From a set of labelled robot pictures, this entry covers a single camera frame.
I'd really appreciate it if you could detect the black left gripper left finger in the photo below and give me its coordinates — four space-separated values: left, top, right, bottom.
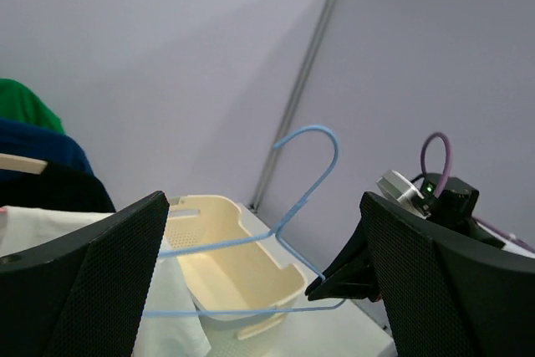
1 191 169 356

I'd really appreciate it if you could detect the black t shirt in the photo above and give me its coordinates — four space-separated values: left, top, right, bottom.
1 162 116 213

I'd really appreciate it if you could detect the navy blue t shirt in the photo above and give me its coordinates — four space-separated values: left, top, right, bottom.
1 118 93 174

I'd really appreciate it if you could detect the beige wooden hanger front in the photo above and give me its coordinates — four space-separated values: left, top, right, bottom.
0 154 48 175

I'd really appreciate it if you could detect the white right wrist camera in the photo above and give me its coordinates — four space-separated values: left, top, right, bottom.
377 170 424 207

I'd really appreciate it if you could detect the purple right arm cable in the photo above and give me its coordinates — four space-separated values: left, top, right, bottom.
419 131 535 249

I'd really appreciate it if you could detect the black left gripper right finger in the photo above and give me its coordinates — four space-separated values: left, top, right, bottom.
359 192 534 356

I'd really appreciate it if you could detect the blue wire hanger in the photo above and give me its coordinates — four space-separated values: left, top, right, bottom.
142 125 347 319

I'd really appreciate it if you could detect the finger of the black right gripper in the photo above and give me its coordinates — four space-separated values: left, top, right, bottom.
305 227 379 302

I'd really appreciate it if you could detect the white red print t shirt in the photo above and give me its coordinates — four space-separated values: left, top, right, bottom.
0 204 212 357

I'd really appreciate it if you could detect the aluminium frame post right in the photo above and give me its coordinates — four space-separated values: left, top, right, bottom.
248 0 337 213

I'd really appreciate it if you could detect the green t shirt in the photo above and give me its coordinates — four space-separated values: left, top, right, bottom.
1 78 65 135

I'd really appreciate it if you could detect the cream plastic laundry basket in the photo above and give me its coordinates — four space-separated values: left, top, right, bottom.
165 193 308 341

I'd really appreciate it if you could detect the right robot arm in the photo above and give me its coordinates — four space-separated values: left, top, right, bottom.
305 172 534 302

